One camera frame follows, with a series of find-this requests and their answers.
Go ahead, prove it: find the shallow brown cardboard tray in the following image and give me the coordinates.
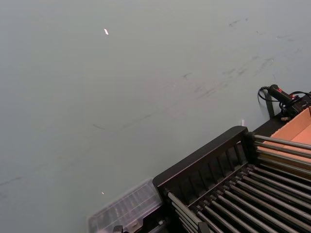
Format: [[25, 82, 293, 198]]
[[263, 105, 311, 168]]

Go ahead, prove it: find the pale grey wall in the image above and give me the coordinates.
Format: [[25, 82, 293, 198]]
[[0, 0, 311, 233]]

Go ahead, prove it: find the clear plastic case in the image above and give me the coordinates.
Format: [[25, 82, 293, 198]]
[[87, 179, 163, 233]]

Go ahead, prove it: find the black corded tool red switch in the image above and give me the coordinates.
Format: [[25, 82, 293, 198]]
[[258, 84, 311, 122]]

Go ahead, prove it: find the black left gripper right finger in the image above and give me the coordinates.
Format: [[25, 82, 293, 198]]
[[197, 221, 210, 233]]

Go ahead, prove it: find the black rack with steel bars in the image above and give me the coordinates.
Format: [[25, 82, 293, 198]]
[[153, 125, 311, 233]]

